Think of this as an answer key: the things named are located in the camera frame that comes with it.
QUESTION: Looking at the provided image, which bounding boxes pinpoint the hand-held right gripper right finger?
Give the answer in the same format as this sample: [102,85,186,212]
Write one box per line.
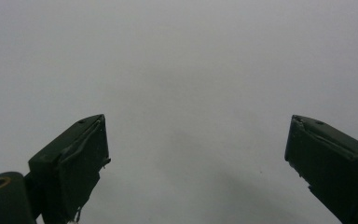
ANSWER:
[284,114,358,224]

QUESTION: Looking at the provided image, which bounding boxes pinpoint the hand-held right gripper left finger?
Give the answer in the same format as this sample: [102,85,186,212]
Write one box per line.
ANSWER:
[27,113,112,224]

